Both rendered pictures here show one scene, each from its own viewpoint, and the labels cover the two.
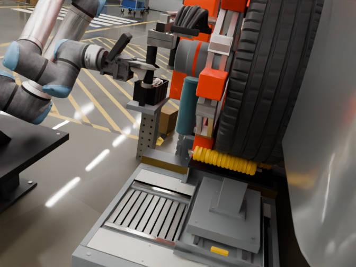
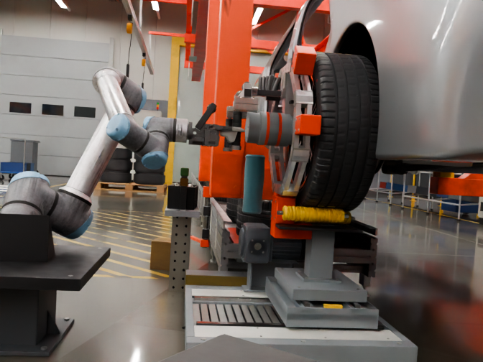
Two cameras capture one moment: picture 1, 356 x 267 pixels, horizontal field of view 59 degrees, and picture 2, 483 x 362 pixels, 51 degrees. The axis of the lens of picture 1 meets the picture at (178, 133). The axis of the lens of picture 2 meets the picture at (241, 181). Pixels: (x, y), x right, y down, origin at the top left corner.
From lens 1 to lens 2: 1.08 m
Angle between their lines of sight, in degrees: 27
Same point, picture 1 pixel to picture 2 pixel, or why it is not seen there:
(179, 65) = (254, 133)
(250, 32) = (328, 82)
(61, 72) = (160, 141)
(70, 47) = (159, 121)
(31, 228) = (107, 349)
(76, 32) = not seen: hidden behind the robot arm
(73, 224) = (153, 340)
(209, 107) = (304, 150)
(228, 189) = (317, 253)
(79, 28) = not seen: hidden behind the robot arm
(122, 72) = (213, 138)
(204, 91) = (307, 128)
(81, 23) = not seen: hidden behind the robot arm
